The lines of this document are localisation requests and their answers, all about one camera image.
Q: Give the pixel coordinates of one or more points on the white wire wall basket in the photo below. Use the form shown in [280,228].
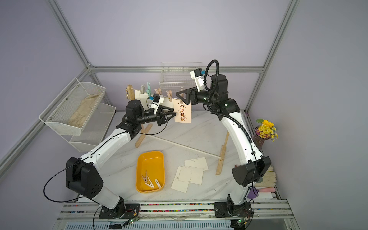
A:
[175,76]

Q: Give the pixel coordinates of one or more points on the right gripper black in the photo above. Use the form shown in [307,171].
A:
[193,94]

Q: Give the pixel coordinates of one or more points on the white mesh two-tier shelf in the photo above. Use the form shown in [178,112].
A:
[92,133]

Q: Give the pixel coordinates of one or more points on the pink chinese text postcard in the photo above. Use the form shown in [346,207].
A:
[183,111]

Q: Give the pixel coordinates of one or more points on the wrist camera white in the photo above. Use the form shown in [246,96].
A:
[197,76]
[157,99]

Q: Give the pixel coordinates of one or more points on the yellow plastic tray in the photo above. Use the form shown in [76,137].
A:
[153,162]

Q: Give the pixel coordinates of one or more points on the beige cloth in shelf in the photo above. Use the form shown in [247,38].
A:
[79,117]

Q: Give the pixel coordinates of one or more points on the green postcard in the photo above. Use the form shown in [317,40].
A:
[191,175]

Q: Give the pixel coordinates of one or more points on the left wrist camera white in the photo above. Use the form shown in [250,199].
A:
[157,99]

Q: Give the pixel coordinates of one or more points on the vase with yellow flowers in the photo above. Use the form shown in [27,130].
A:
[265,130]

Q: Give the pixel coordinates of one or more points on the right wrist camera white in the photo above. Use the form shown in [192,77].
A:
[197,76]

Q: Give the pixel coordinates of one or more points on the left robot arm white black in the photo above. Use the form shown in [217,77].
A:
[82,174]

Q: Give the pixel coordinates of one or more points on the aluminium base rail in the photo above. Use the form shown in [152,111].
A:
[187,215]

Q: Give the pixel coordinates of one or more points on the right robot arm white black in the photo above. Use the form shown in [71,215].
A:
[211,90]

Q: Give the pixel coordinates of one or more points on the white clothespin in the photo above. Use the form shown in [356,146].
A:
[151,185]
[158,183]

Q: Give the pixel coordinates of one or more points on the green clothespin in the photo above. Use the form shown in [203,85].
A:
[148,90]

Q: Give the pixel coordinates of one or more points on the pink clothespin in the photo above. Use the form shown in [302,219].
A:
[181,94]
[169,95]
[158,91]
[145,176]

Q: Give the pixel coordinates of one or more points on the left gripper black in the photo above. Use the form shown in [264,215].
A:
[160,115]

